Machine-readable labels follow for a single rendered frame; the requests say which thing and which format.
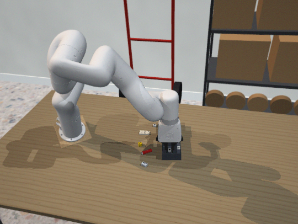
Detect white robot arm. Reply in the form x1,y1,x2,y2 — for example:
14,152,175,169
47,30,179,142

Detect white domino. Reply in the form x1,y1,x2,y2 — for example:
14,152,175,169
139,130,150,135

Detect dark grey rack of three bins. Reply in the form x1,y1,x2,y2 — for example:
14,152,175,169
162,142,181,160

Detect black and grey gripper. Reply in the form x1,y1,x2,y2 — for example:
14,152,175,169
156,119,183,153

